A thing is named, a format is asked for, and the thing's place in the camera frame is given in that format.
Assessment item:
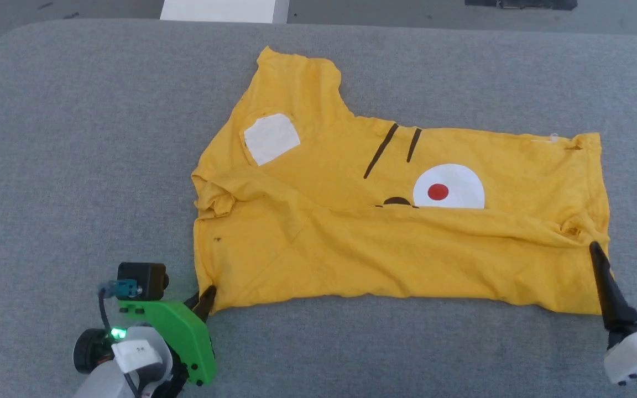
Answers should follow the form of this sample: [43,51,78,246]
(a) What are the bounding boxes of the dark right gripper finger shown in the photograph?
[589,241,637,332]

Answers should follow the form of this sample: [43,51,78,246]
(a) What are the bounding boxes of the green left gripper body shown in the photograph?
[117,298,218,386]

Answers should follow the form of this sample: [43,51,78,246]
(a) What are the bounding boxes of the yellow cartoon face T-shirt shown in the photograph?
[191,46,611,316]

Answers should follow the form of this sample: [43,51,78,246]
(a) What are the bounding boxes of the grey fabric sofa cushion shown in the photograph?
[0,18,637,398]

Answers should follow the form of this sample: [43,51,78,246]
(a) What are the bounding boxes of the white rectangular box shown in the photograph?
[160,0,290,24]

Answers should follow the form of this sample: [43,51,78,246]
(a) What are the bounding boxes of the black floor plate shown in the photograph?
[465,0,578,11]

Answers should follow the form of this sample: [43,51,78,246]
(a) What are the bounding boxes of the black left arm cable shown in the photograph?
[97,281,139,398]

